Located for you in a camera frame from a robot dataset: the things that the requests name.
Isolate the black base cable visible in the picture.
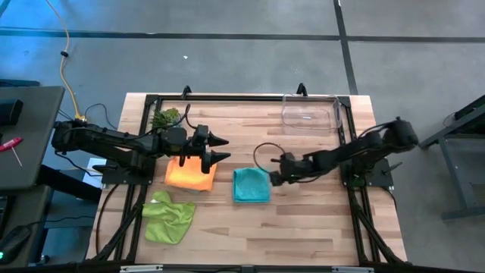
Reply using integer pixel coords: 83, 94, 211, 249
94, 184, 122, 256

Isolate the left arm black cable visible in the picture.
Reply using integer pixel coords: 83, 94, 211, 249
151, 103, 199, 137

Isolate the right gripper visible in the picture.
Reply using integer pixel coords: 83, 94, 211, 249
268, 151, 305, 187

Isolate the dark metal table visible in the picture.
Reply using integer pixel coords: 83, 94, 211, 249
416, 93, 485, 221

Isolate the green microfiber towel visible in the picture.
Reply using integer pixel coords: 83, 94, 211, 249
142, 190, 197, 246

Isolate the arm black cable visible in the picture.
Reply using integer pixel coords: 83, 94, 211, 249
151, 103, 199, 137
252, 142, 288, 176

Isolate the yellow extension cable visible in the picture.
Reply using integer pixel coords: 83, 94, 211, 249
44, 0, 85, 119

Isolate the small potted succulent plant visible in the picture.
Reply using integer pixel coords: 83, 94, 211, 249
150, 108, 183, 133

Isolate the teal microfiber towel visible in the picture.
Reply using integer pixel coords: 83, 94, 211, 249
232, 167, 272, 204

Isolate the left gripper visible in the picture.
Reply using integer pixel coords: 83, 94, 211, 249
177, 124, 232, 174

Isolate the red-handled screwdriver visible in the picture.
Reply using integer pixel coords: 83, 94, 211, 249
0, 136, 24, 167

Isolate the black aluminium rig frame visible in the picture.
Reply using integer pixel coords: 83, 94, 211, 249
85, 82, 408, 273

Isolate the black computer mouse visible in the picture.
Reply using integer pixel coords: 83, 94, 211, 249
0, 226, 32, 265

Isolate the orange microfiber towel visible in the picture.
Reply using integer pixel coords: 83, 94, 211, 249
164, 154, 218, 192

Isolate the silver metal bracket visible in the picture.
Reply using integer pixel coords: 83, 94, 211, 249
332, 265, 374, 273
120, 264, 164, 273

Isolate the grey side table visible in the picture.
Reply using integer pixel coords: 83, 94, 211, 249
0, 86, 65, 190

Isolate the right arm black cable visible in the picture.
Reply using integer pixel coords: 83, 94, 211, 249
252, 142, 288, 176

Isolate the dark low desk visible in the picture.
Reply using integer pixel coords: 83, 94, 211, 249
0, 184, 52, 268

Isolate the clear plastic bin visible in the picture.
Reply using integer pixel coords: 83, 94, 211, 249
280, 93, 344, 132

